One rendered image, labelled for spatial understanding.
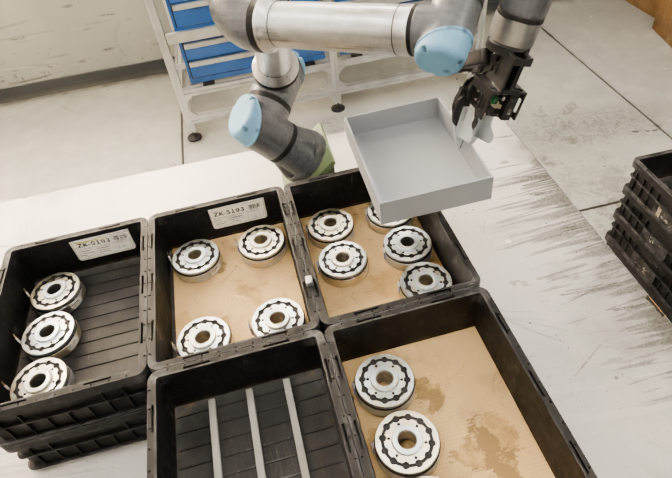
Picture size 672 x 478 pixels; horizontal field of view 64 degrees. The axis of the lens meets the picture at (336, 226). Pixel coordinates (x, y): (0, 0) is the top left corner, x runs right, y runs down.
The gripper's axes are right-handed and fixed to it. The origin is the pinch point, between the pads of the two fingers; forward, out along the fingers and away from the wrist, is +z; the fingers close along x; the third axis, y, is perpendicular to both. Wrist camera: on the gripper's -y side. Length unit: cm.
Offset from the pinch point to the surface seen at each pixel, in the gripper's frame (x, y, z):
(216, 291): -44, -2, 39
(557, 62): 181, -179, 60
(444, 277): -1.7, 13.3, 23.5
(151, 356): -57, 17, 33
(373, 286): -13.6, 8.3, 30.1
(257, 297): -36, 3, 37
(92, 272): -69, -17, 47
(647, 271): 94, -8, 54
